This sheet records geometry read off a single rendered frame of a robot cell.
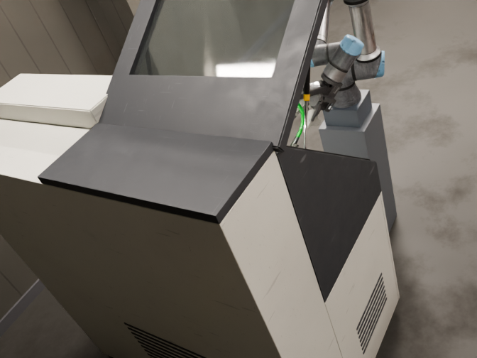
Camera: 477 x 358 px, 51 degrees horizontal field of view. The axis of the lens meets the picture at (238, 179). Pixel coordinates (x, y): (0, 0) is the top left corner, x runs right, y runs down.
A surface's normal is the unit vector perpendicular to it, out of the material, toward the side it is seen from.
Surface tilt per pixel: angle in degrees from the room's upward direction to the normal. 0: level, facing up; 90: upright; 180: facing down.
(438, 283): 0
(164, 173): 0
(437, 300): 0
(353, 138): 90
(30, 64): 90
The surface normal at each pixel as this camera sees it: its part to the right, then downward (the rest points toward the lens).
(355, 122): -0.48, 0.65
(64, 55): 0.83, 0.11
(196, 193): -0.29, -0.74
